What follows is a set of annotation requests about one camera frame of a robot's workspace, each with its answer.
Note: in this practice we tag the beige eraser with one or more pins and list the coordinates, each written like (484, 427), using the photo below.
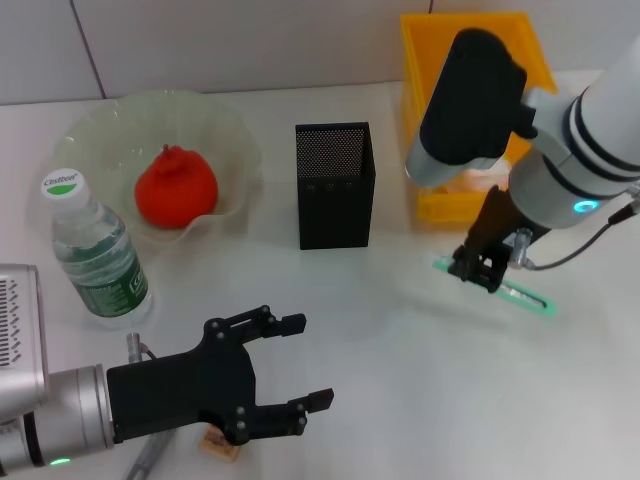
(220, 445)

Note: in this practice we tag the black mesh pen holder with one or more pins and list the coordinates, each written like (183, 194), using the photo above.
(332, 210)

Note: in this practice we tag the clear green-label water bottle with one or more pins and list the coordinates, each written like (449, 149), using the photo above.
(100, 260)

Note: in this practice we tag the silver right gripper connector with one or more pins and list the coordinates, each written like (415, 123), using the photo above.
(520, 247)

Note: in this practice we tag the mint green utility knife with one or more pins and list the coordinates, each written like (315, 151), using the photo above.
(530, 297)

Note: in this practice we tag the white paper ball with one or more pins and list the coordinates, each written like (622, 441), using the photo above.
(480, 177)

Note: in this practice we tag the yellow plastic bin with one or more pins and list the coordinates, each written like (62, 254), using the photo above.
(425, 65)

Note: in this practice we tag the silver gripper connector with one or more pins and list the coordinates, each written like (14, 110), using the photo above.
(133, 346)
(520, 247)

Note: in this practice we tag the pale green glass fruit plate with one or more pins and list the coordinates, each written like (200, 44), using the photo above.
(110, 130)

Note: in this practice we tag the silver metal pen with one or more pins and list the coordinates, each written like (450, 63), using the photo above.
(147, 455)

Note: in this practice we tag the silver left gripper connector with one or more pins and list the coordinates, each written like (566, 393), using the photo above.
(133, 346)

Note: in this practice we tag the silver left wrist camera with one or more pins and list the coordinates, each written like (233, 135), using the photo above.
(20, 335)

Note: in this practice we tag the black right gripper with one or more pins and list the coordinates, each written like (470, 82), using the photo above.
(500, 220)

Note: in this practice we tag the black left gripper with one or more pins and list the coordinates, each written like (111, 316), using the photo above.
(185, 390)

